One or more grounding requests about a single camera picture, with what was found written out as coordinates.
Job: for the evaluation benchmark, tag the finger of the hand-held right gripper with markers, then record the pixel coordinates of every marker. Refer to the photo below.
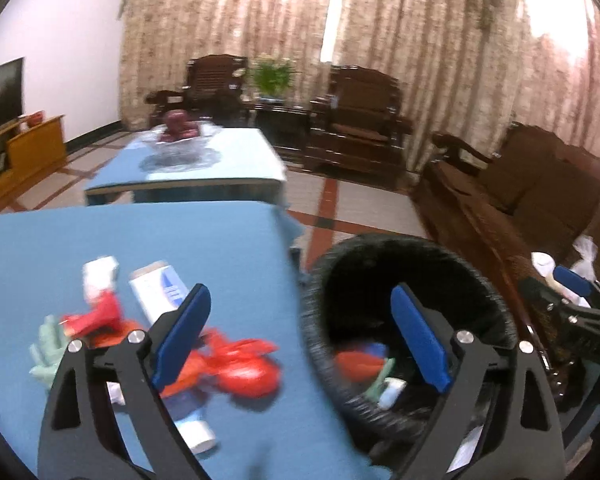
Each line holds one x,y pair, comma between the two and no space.
572,281
542,296

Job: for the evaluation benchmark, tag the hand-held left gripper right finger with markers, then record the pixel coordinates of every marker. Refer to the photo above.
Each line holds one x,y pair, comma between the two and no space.
422,340

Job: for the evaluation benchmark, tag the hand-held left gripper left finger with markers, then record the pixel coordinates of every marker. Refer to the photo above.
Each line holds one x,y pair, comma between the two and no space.
180,340

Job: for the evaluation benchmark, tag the white and blue box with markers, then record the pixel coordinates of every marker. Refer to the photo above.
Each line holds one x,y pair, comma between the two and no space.
155,290

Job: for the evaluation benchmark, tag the orange-red wrapper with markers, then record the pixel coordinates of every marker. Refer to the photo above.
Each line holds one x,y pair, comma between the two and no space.
240,370

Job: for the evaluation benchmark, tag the small red packet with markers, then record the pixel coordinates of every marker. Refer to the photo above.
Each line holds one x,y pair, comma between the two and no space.
92,320

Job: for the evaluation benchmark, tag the black woven trash bin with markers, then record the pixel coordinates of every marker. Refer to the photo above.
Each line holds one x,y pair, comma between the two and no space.
360,270

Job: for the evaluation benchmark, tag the pale green glove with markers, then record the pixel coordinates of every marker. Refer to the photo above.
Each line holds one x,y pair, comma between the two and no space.
45,355

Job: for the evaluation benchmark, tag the small white round item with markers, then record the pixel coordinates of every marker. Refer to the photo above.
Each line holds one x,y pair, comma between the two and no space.
545,265

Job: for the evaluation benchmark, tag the clear plastic bag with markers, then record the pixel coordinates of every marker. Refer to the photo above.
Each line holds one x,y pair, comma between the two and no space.
586,252

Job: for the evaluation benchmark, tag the blue scrap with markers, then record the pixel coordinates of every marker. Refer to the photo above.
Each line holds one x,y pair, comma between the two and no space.
375,349

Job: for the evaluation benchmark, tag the small white carton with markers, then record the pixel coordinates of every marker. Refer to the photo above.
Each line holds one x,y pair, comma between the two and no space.
392,393

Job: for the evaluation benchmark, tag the green scrap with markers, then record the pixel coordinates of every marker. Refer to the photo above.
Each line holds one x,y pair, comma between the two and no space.
380,384

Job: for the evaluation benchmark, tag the red wrapper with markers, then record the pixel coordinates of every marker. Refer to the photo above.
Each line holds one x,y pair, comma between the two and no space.
357,362

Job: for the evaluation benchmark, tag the white tube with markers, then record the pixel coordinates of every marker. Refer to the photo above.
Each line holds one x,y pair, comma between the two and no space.
197,432

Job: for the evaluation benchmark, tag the white and red packet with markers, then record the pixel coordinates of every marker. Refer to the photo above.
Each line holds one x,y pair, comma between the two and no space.
100,272

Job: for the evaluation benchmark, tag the dark wooden sofa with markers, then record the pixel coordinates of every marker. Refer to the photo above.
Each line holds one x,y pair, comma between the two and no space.
530,170

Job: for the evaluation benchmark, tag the glass fruit bowl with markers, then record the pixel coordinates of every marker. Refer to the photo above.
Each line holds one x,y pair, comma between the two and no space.
182,149

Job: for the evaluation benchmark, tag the blue top coffee table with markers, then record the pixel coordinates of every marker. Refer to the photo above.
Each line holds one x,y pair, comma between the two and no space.
240,155

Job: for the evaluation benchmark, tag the pile of red fruit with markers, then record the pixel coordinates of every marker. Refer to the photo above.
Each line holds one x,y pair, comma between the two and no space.
177,122

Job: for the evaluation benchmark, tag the wooden television cabinet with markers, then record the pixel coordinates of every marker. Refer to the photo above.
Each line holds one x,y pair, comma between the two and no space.
35,145

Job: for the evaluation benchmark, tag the dark wooden side table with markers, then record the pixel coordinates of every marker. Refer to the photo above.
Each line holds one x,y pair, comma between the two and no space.
285,120

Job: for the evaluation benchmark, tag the dark wooden armchair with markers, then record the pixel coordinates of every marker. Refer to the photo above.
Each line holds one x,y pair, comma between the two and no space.
215,77
365,100

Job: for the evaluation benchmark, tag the green potted plant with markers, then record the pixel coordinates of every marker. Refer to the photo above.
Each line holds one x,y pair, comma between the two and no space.
272,77

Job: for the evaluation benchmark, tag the patterned beige curtains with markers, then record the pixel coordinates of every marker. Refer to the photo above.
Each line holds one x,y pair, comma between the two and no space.
405,25

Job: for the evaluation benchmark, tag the black flat television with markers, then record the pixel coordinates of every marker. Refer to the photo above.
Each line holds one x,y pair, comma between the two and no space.
0,92

